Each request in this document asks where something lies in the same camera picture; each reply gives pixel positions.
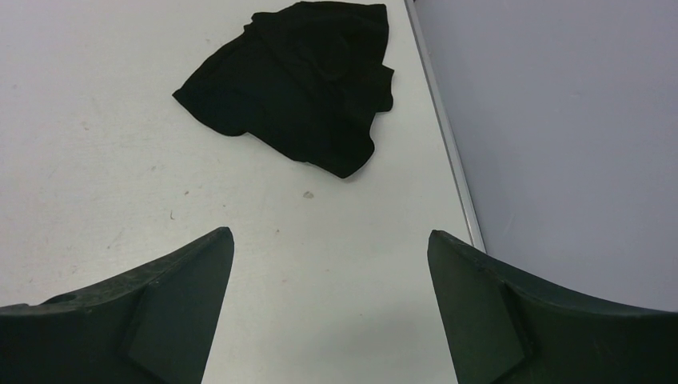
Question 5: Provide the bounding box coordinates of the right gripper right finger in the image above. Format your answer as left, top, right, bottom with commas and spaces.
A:
427, 230, 677, 383

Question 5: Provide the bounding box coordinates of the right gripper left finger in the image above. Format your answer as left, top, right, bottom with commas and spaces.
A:
1, 227, 234, 383

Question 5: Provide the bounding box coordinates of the black underwear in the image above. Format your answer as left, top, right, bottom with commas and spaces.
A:
173, 2, 394, 178

